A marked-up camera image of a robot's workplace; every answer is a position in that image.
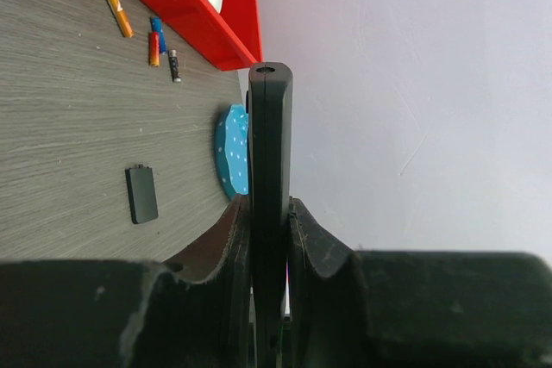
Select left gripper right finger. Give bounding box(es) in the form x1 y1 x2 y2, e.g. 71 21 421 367
289 198 551 367

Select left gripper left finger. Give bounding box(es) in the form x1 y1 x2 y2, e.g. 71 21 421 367
1 196 251 367

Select black battery cover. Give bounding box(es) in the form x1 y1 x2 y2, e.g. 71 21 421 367
125 165 159 225

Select black remote control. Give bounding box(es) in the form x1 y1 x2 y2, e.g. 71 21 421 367
248 62 292 367

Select blue polka dot plate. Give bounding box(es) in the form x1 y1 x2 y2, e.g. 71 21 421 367
214 103 249 200

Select dark battery near bin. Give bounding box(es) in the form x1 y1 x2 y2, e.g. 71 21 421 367
168 49 182 83

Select red battery near bin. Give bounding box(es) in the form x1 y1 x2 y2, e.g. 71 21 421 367
148 32 160 67

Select red plastic bin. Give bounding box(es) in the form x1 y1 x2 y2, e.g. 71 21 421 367
141 0 263 71

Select blue battery near bin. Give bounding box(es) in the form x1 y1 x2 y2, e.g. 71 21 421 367
150 16 167 54

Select orange battery near bin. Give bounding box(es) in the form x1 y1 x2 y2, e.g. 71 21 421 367
106 0 135 38

